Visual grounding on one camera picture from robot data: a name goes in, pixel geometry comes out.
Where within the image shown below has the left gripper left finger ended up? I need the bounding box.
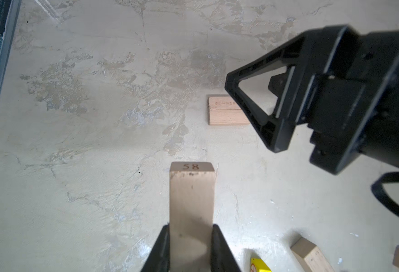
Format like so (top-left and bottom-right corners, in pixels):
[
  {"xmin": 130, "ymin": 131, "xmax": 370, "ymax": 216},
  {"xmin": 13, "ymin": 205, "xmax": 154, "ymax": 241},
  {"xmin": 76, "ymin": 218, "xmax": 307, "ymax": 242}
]
[{"xmin": 141, "ymin": 224, "xmax": 170, "ymax": 272}]

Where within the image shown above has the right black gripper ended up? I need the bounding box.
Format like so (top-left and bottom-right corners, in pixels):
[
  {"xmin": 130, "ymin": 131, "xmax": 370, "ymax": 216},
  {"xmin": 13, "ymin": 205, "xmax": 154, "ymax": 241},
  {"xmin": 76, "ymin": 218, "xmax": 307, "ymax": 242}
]
[{"xmin": 224, "ymin": 26, "xmax": 399, "ymax": 174}]

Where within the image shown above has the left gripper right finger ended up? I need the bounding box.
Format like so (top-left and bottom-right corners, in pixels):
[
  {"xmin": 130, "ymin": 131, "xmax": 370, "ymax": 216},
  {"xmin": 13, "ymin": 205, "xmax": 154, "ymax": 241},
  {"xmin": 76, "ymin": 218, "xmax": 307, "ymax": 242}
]
[{"xmin": 211, "ymin": 224, "xmax": 241, "ymax": 272}]

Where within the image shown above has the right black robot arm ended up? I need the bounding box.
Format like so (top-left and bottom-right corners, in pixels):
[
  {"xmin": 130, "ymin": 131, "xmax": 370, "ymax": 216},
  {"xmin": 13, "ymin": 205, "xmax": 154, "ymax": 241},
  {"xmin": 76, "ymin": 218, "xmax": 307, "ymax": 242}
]
[{"xmin": 225, "ymin": 25, "xmax": 399, "ymax": 174}]

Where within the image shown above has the small yellow block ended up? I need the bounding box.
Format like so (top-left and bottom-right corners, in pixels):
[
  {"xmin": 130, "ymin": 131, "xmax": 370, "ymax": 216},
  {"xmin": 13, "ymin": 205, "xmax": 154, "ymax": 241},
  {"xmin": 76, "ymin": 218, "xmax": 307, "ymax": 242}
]
[{"xmin": 249, "ymin": 257, "xmax": 272, "ymax": 272}]

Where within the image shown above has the black corrugated cable hose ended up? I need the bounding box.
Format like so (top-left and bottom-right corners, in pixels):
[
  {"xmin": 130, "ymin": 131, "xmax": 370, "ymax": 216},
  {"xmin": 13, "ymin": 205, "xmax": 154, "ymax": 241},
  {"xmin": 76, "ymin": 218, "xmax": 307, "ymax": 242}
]
[{"xmin": 370, "ymin": 171, "xmax": 399, "ymax": 228}]

